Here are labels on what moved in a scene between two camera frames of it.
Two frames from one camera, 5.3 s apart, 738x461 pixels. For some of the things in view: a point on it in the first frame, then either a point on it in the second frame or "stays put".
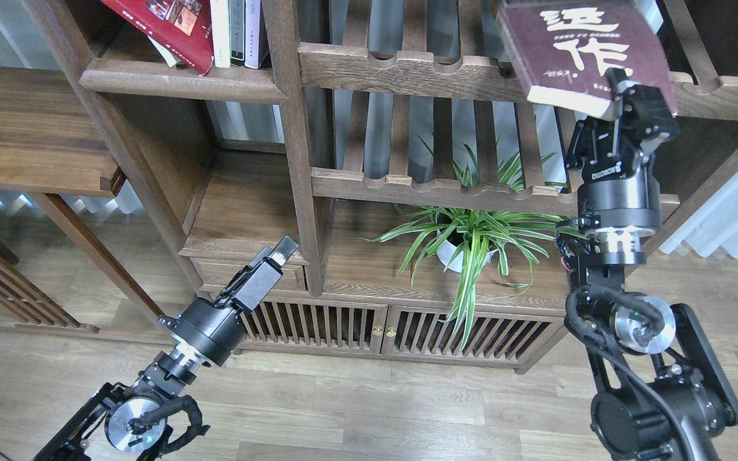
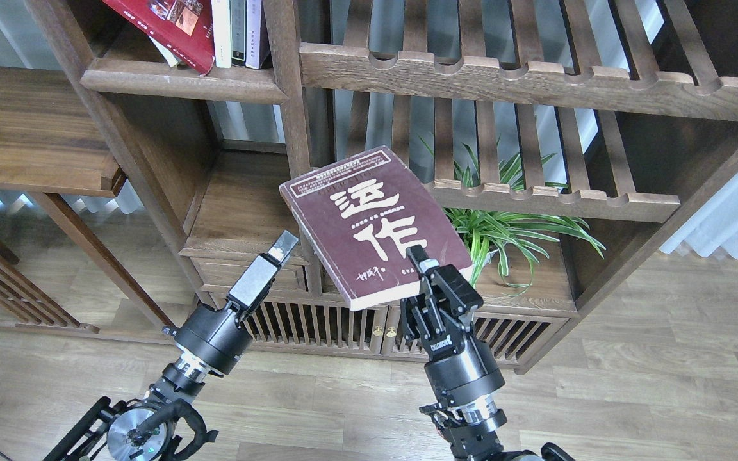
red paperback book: x=182 y=29 stays put
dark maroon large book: x=565 y=48 → x=362 y=214
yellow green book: x=171 y=58 stays put
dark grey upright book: x=237 y=10 stays put
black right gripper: x=619 y=197 → x=463 y=369
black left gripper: x=214 y=328 stays put
